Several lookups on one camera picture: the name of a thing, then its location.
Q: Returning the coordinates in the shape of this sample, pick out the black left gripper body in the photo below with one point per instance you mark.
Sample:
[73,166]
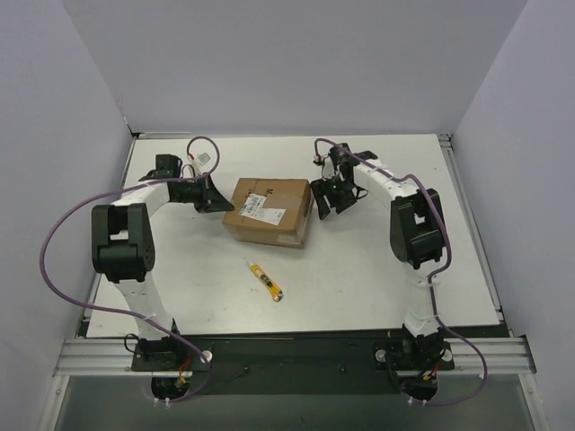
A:
[207,194]

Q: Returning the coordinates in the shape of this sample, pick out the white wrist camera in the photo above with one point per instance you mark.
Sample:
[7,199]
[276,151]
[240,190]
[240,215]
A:
[196,162]
[325,163]

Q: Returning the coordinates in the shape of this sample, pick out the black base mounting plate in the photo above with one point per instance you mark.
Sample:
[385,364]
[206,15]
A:
[324,363]

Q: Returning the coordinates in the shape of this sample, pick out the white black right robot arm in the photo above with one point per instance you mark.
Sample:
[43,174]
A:
[417,229]

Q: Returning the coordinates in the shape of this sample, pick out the brown cardboard express box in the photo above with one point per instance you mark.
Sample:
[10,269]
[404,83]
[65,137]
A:
[270,211]

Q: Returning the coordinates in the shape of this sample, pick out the yellow utility knife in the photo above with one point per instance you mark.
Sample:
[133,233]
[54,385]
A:
[273,288]

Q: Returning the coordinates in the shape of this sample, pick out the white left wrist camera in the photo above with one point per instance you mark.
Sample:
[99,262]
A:
[196,162]

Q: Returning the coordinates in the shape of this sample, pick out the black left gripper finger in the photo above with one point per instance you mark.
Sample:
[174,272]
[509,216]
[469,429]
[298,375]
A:
[214,206]
[211,192]

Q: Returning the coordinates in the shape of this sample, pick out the aluminium front rail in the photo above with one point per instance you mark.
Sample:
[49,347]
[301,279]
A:
[108,357]

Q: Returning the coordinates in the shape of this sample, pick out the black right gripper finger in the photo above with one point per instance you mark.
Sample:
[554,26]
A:
[339,205]
[319,191]

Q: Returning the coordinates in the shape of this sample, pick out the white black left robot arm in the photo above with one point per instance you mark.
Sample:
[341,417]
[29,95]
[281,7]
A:
[123,247]

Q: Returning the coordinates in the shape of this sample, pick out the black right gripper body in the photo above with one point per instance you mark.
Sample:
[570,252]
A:
[333,193]

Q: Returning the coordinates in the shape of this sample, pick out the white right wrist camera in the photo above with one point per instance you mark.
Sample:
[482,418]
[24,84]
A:
[325,163]

